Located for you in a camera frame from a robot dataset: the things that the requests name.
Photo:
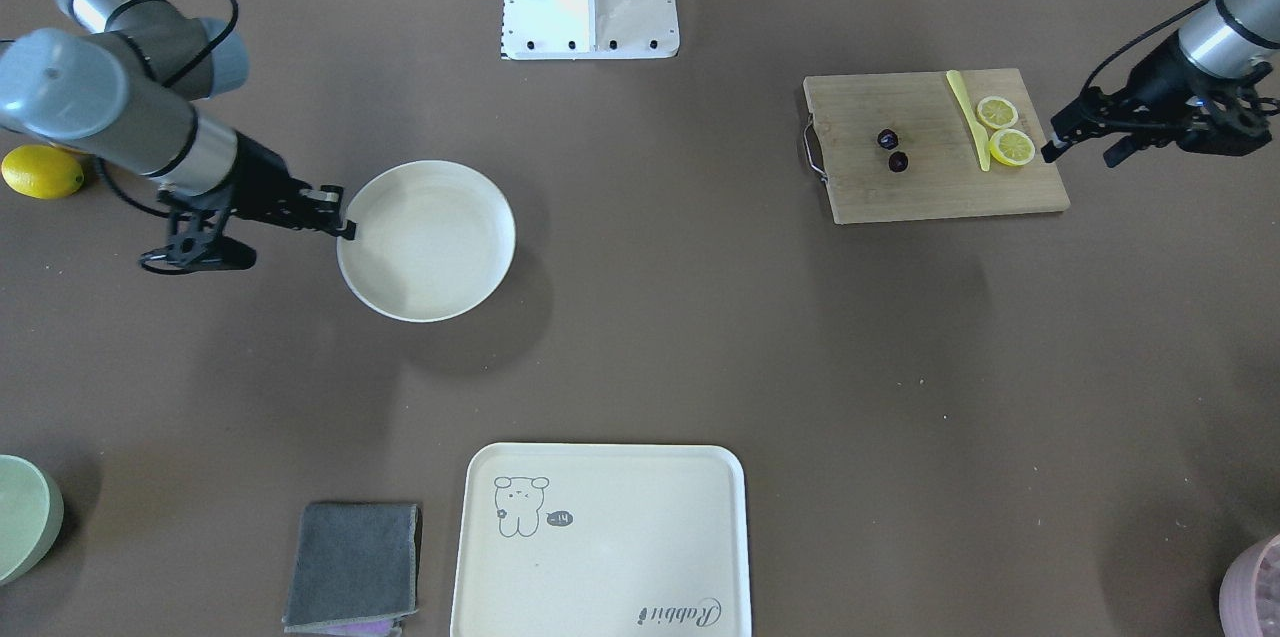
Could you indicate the yellow lemon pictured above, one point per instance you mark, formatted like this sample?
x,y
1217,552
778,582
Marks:
x,y
42,172

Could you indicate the dark red cherry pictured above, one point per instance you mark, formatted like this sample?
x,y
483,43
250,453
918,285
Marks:
x,y
898,161
888,139

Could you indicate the yellow plastic knife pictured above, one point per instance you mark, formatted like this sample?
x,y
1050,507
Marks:
x,y
977,131

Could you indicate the pink bowl with ice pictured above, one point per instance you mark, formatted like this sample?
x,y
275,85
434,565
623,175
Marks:
x,y
1249,592

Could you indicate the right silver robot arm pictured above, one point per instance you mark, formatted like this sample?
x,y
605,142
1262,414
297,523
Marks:
x,y
125,92

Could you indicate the lemon slice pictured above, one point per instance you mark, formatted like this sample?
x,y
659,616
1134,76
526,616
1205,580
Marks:
x,y
996,113
1011,147

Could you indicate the cream rectangular tray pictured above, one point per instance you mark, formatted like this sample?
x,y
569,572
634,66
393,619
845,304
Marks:
x,y
603,540

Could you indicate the mint green bowl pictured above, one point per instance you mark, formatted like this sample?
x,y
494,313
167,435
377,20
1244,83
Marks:
x,y
32,510

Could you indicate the cream round plate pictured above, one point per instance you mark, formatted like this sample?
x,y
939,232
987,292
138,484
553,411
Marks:
x,y
433,240

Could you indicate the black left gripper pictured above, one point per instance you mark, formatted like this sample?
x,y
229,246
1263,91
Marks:
x,y
1159,76

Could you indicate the grey folded cloth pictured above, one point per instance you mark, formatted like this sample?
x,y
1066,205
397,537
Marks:
x,y
355,569

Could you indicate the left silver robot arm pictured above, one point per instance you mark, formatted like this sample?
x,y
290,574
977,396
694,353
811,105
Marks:
x,y
1225,36

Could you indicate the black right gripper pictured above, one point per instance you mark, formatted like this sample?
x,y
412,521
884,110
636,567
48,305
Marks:
x,y
256,179

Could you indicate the wooden cutting board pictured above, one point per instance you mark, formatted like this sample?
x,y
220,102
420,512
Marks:
x,y
844,114

